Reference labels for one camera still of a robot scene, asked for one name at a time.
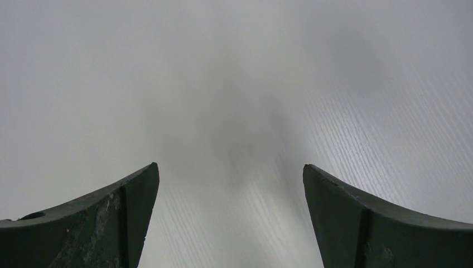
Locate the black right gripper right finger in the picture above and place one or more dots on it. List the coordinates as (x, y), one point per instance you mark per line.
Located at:
(354, 228)

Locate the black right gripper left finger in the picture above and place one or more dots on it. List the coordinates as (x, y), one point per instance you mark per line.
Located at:
(104, 228)

